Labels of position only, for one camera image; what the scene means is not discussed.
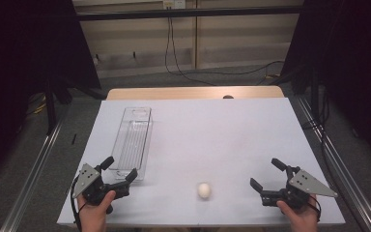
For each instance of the black horizontal metal bar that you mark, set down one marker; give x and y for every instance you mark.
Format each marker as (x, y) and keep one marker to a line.
(190, 13)

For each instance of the small dark table knob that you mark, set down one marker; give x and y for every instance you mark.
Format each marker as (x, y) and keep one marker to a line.
(228, 96)

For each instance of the person's left hand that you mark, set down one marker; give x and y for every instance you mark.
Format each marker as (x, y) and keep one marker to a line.
(95, 216)

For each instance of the clear plastic egg container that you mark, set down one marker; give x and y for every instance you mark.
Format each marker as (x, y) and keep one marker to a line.
(132, 141)

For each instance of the white wall socket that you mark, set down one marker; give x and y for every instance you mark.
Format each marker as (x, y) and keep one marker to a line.
(174, 4)

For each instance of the person's right hand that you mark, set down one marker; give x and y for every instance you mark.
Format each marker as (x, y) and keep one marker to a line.
(299, 219)

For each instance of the black curtain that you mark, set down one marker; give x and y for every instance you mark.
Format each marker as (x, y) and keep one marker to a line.
(357, 64)
(19, 64)

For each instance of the white table cover sheet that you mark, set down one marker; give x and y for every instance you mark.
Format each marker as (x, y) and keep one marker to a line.
(222, 145)

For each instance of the small black floor marker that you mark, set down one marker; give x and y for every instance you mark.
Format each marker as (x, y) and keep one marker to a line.
(74, 139)

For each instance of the white egg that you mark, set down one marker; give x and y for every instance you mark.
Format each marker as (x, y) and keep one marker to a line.
(204, 190)

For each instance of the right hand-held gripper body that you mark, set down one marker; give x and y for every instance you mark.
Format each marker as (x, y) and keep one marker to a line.
(298, 190)

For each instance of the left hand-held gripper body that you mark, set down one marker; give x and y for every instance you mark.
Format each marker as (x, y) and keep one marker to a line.
(91, 190)

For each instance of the black metal stand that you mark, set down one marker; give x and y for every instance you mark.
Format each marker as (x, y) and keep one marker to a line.
(50, 109)

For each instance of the wooden table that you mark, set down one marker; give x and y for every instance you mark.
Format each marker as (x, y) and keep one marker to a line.
(174, 93)

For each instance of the aluminium floor rail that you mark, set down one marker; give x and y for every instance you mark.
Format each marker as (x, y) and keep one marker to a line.
(29, 187)
(344, 180)

